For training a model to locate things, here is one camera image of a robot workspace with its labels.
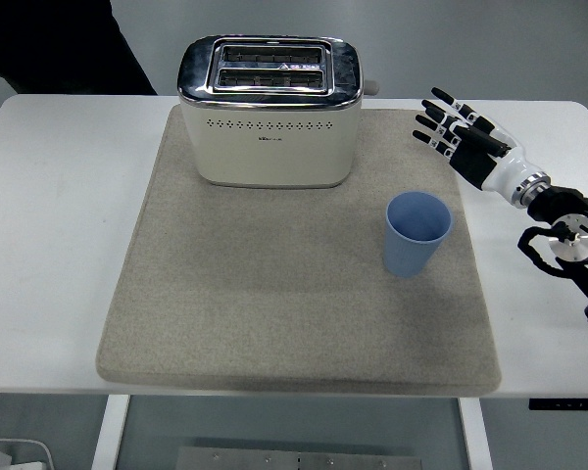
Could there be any person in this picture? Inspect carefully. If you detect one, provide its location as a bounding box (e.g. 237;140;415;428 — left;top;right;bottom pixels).
0;0;159;97

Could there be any cream and chrome toaster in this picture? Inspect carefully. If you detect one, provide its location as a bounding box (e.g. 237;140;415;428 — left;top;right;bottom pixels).
176;34;380;191

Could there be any white table leg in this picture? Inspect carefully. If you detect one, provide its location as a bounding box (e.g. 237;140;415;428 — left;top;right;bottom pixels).
458;397;494;470
89;394;131;470

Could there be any white plastic bin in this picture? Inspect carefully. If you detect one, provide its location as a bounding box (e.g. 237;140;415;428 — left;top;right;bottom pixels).
0;438;56;470

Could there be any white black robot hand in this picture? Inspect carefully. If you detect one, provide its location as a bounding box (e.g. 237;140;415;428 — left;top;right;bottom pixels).
412;86;546;204

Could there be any blue ribbed plastic cup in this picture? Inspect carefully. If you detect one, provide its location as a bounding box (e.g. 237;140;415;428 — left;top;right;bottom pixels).
382;191;454;280

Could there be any black table control panel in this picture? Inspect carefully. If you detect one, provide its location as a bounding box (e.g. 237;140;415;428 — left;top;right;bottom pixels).
527;399;588;412

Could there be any beige felt mat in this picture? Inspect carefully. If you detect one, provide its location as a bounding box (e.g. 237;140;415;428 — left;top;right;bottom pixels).
94;105;503;398

